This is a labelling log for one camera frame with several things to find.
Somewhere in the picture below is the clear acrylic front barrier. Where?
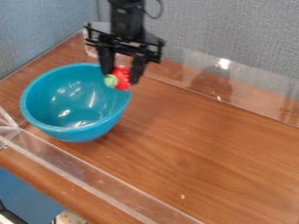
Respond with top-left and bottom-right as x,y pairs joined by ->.
0,107 -> 203,224

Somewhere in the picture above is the clear acrylic barrier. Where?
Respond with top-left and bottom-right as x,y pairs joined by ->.
0,107 -> 203,224
144,47 -> 299,128

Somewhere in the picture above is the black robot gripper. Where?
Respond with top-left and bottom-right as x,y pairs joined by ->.
84,0 -> 164,84

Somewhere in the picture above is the dark object bottom left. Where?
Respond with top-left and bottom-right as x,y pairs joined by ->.
0,202 -> 28,224

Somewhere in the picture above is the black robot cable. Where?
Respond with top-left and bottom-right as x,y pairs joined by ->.
143,0 -> 164,20

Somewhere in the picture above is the pale object under table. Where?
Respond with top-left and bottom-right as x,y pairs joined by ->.
51,210 -> 90,224

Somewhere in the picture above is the clear acrylic back barrier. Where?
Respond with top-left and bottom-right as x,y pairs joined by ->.
144,47 -> 299,128

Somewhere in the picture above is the clear acrylic corner bracket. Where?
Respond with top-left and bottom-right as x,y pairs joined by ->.
83,28 -> 112,59

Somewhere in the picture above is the red toy strawberry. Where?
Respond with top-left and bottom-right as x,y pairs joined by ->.
104,66 -> 131,91

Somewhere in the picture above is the blue plastic bowl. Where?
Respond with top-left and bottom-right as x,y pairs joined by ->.
20,63 -> 131,143

